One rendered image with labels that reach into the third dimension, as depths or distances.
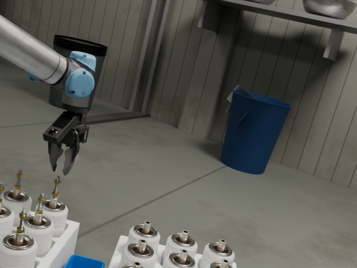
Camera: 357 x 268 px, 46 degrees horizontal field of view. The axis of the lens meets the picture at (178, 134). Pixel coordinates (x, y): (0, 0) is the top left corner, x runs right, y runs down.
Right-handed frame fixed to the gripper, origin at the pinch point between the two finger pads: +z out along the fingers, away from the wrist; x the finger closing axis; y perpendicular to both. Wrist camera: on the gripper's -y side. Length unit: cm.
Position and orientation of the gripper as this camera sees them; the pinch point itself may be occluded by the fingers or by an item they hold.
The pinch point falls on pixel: (58, 169)
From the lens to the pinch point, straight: 131.8
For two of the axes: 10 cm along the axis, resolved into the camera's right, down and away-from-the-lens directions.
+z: -2.4, 9.4, 2.3
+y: 3.0, -1.5, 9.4
